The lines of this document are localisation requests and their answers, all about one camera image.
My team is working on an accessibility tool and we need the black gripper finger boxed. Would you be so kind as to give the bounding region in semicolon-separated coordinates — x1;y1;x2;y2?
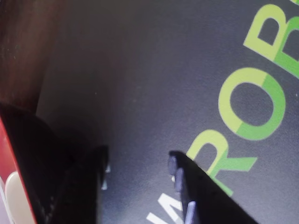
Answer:
44;144;111;224
168;150;257;224

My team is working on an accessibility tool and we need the small white bowl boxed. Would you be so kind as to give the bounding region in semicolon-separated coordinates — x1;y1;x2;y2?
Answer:
4;171;32;224

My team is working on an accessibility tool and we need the red bowl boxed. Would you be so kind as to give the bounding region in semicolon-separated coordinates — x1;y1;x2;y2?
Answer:
0;102;78;224

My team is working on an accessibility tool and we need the grey mat with WOWROBO print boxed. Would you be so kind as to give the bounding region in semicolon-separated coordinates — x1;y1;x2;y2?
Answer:
35;0;299;224

